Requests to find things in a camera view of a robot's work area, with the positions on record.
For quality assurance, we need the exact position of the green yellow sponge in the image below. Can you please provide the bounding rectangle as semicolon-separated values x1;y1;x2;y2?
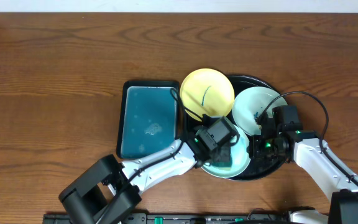
211;149;232;167

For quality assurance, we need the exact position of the light blue plate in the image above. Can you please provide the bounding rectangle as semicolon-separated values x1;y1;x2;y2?
201;125;250;179

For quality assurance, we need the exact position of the pale green plate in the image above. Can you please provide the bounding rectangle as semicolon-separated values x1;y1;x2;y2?
232;86;280;136

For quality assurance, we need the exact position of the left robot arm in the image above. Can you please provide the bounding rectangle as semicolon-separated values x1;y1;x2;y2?
58;130;239;223

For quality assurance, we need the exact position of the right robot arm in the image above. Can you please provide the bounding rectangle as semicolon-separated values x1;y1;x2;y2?
248;118;358;223

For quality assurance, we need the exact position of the black round tray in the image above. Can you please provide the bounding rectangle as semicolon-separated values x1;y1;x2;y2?
182;73;288;182

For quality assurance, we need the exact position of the yellow plate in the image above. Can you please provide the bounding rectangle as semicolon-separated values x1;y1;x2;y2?
180;68;235;121

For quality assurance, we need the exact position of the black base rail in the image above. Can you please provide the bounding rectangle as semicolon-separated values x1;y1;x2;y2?
42;207;326;224

